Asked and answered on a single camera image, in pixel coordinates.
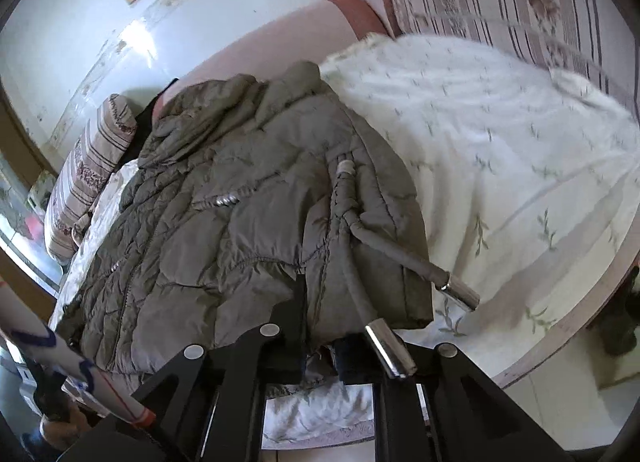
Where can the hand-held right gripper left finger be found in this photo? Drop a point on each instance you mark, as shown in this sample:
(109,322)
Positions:
(292,337)

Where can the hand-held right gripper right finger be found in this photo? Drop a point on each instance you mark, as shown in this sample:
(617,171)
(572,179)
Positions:
(352,359)

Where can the grey quilted hooded jacket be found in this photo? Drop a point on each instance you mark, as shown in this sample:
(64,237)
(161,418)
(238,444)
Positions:
(225,222)

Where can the wooden framed window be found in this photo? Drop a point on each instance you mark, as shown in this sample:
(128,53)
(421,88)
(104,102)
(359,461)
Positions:
(20,222)

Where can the pink bed base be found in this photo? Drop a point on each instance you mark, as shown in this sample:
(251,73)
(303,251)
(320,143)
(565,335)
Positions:
(575,323)

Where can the white floral bed sheet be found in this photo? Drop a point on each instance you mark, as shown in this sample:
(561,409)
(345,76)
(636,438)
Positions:
(500,167)

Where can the black cloth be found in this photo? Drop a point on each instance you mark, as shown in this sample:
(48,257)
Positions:
(150,115)

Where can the pink padded headboard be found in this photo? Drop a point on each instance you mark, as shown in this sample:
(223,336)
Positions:
(280,42)

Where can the floral wall border strip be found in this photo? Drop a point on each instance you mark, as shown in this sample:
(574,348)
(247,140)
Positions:
(165,0)

